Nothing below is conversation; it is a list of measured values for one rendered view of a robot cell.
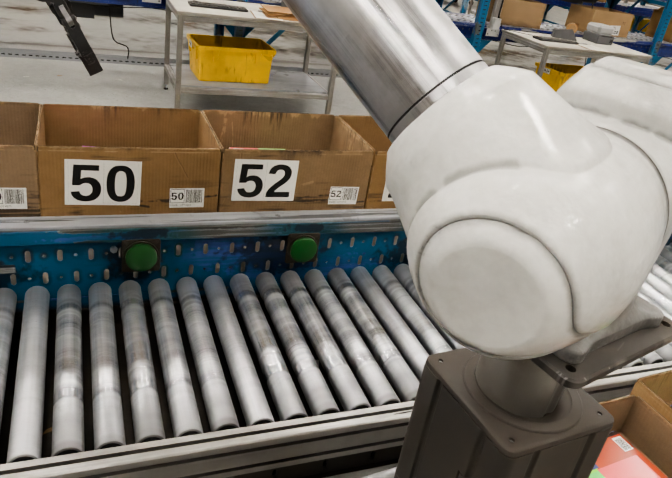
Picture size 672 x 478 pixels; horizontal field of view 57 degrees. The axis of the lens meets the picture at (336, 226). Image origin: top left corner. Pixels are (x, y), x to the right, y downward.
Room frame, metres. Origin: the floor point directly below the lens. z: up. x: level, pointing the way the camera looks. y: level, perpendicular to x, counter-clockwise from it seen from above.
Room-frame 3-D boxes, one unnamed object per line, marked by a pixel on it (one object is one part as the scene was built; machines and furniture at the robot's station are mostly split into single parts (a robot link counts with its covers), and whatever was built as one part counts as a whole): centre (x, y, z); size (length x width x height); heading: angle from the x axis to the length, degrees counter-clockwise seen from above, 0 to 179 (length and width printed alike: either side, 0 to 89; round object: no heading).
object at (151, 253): (1.21, 0.43, 0.81); 0.07 x 0.01 x 0.07; 115
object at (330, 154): (1.57, 0.17, 0.96); 0.39 x 0.29 x 0.17; 115
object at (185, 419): (1.01, 0.29, 0.72); 0.52 x 0.05 x 0.05; 25
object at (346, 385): (1.15, 0.00, 0.72); 0.52 x 0.05 x 0.05; 25
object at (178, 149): (1.41, 0.53, 0.96); 0.39 x 0.29 x 0.17; 115
